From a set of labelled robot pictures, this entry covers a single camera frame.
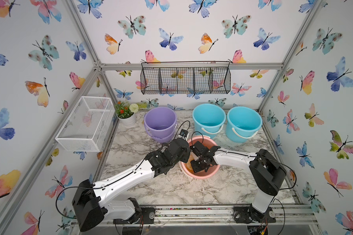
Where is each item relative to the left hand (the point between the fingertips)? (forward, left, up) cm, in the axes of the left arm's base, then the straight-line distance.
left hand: (188, 147), depth 76 cm
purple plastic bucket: (+28, +18, -14) cm, 36 cm away
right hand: (-3, -4, -18) cm, 19 cm away
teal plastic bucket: (+20, -36, -6) cm, 42 cm away
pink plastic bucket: (+3, -10, +1) cm, 10 cm away
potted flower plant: (+32, +41, -7) cm, 52 cm away
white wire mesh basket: (+18, +59, -2) cm, 61 cm away
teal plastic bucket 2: (+22, -14, -4) cm, 26 cm away
